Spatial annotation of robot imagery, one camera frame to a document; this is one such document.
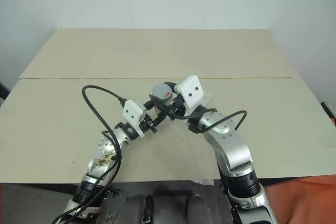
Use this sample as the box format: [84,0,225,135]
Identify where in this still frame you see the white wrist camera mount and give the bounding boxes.
[175,74,205,115]
[123,99,149,139]

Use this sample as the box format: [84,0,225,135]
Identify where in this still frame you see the dark object at table side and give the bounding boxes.
[0,80,12,102]

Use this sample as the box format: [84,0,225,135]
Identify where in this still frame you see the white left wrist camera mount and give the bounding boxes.
[123,99,149,139]

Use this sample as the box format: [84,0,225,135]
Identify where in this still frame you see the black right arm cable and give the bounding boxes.
[167,110,248,133]

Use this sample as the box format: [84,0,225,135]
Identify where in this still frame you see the grey cylindrical can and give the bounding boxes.
[152,83,176,103]

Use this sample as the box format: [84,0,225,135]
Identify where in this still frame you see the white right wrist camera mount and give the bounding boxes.
[175,74,205,115]

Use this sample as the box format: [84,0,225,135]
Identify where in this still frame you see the small clear jar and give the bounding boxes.
[153,99,175,116]

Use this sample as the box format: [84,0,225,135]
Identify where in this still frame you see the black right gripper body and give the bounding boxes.
[171,93,188,116]

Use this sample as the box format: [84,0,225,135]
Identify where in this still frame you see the dark rounded shape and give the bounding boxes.
[125,193,154,224]
[184,193,214,224]

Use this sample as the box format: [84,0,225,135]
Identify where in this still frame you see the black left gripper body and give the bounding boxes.
[140,102,159,134]

